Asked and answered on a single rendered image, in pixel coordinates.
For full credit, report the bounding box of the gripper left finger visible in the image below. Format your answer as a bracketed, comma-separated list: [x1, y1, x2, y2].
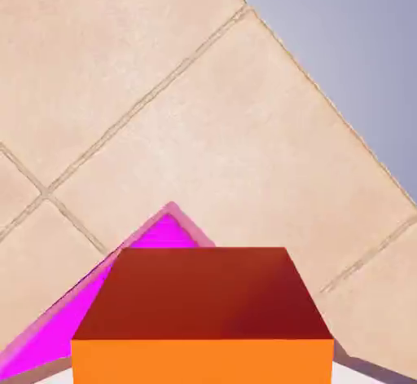
[0, 356, 73, 384]

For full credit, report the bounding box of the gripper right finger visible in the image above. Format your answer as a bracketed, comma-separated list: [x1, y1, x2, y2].
[331, 340, 417, 384]

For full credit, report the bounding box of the small orange cube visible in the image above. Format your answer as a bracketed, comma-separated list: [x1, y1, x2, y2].
[70, 245, 336, 384]

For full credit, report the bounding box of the large magenta box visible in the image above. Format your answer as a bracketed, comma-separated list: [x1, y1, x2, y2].
[0, 200, 217, 382]

